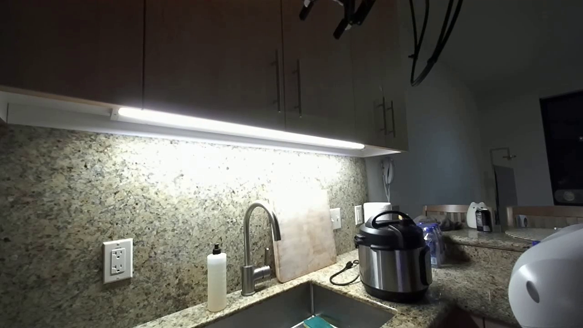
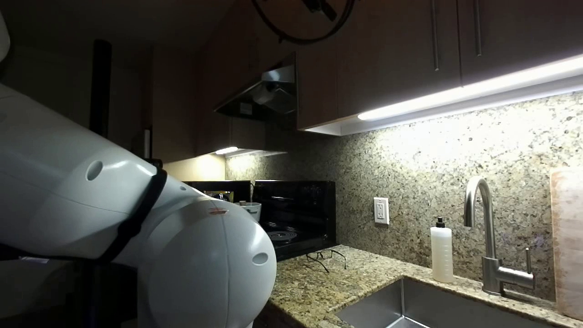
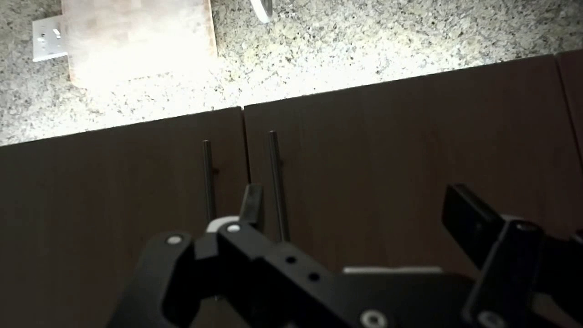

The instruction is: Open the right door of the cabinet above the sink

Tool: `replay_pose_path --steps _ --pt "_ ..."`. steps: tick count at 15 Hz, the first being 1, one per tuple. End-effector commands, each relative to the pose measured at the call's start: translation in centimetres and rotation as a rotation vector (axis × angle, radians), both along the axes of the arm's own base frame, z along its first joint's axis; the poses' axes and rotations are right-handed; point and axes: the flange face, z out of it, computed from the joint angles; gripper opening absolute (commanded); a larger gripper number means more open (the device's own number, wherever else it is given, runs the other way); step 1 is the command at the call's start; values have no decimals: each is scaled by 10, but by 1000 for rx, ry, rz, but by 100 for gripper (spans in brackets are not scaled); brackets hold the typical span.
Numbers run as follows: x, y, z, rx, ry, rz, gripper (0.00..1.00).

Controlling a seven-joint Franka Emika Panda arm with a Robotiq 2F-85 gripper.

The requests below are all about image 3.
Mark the light wooden cutting board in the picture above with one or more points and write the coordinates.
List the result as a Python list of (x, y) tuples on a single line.
[(139, 37)]

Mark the steel gooseneck faucet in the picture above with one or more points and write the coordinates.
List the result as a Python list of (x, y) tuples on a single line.
[(261, 10)]

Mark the brown cabinet door grey inside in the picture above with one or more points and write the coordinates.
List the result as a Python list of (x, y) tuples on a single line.
[(103, 207)]

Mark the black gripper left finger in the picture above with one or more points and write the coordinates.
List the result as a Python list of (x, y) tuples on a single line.
[(243, 274)]

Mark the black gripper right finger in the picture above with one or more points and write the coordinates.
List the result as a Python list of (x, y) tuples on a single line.
[(511, 267)]

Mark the small white wall outlet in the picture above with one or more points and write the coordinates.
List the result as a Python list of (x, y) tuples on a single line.
[(48, 39)]

